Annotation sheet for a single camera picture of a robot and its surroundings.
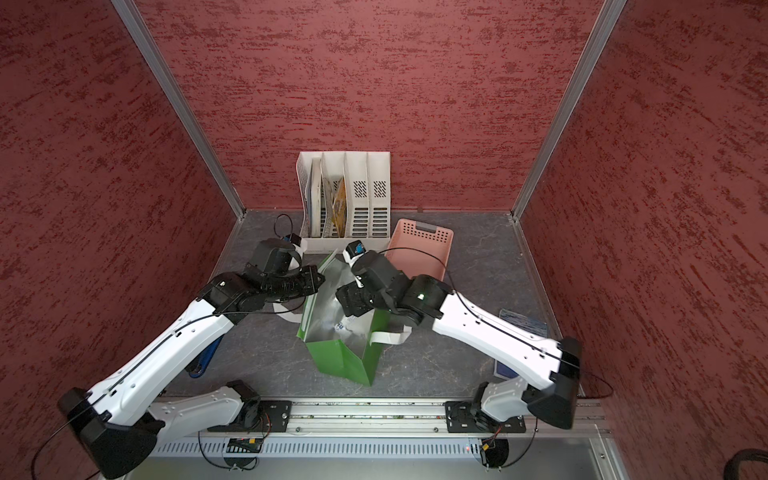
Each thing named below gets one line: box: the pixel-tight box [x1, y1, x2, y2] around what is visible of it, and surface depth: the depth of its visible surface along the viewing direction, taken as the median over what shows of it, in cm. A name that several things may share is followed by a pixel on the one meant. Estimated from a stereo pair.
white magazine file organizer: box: [296, 151, 391, 254], surface depth 109 cm
